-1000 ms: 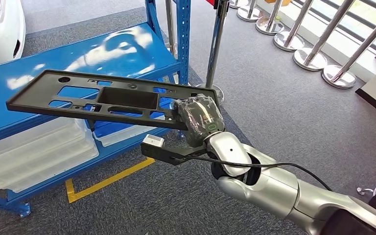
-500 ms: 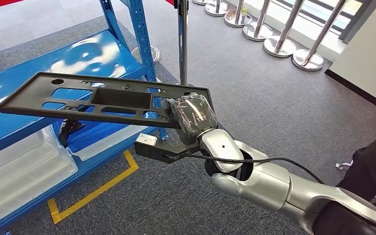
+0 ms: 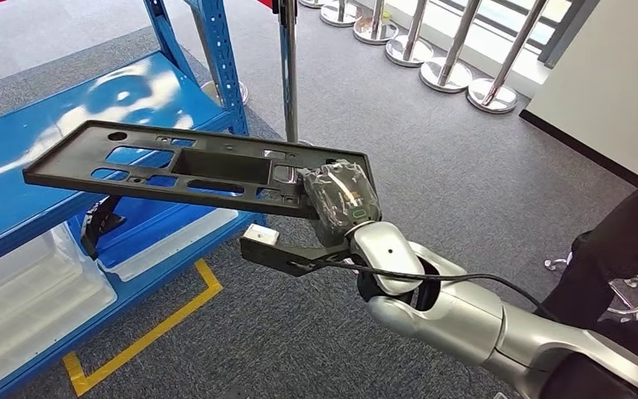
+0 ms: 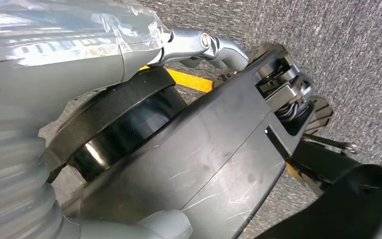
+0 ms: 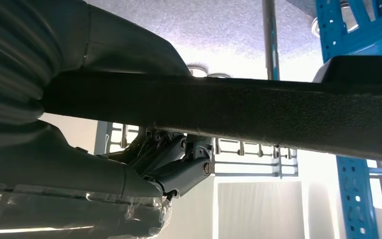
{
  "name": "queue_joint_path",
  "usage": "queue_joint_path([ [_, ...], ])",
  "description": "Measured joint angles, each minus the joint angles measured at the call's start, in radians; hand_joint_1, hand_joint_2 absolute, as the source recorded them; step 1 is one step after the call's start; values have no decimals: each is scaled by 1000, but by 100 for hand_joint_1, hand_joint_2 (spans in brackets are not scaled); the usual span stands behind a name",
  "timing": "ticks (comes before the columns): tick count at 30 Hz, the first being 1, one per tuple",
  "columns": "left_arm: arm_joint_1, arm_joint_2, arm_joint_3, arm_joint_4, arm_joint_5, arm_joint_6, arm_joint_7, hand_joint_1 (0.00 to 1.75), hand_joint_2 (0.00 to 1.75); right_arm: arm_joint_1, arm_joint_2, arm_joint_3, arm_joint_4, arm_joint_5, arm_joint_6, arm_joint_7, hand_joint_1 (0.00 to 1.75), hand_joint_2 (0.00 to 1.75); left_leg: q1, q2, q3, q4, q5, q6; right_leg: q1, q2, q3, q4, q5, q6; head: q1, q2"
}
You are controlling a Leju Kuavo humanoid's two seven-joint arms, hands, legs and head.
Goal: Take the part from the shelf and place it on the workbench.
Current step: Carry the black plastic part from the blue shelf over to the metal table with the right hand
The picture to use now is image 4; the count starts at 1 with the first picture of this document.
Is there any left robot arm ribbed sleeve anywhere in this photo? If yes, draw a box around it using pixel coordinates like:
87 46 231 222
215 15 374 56
0 105 65 239

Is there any yellow floor tape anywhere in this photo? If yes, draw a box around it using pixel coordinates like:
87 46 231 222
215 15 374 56
140 65 214 94

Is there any thin black cable with plug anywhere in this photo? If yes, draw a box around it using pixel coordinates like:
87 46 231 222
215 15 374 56
303 132 359 155

